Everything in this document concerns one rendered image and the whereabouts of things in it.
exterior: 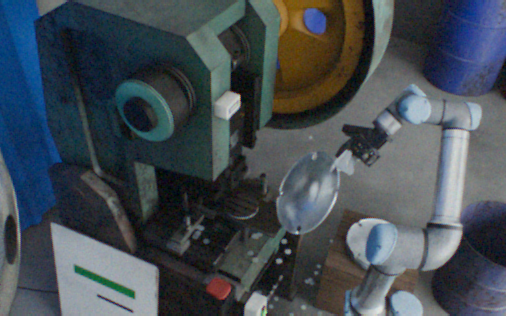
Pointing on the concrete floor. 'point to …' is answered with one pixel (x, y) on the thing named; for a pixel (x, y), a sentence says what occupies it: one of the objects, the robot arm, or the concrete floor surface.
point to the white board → (101, 277)
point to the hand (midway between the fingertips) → (332, 168)
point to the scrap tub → (487, 261)
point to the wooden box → (332, 292)
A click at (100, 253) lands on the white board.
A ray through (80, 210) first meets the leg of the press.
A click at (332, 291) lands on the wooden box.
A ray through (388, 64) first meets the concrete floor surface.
